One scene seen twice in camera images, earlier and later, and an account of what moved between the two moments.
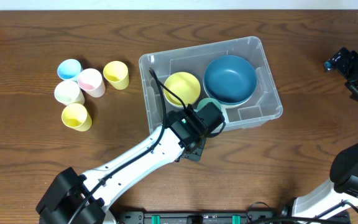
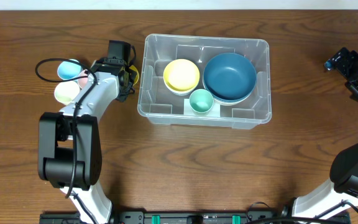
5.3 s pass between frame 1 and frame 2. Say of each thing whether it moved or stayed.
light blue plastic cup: stayed
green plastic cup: moved
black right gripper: stayed
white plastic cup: stayed
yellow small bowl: moved
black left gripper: moved
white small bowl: moved
